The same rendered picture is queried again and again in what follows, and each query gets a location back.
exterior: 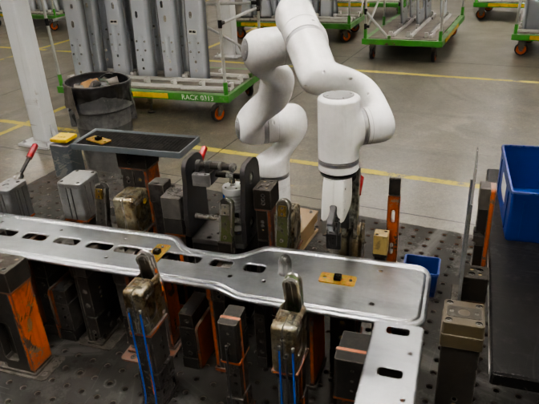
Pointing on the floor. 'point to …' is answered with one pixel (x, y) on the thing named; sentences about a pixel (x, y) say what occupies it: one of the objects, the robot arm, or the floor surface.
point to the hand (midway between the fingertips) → (338, 233)
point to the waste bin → (100, 110)
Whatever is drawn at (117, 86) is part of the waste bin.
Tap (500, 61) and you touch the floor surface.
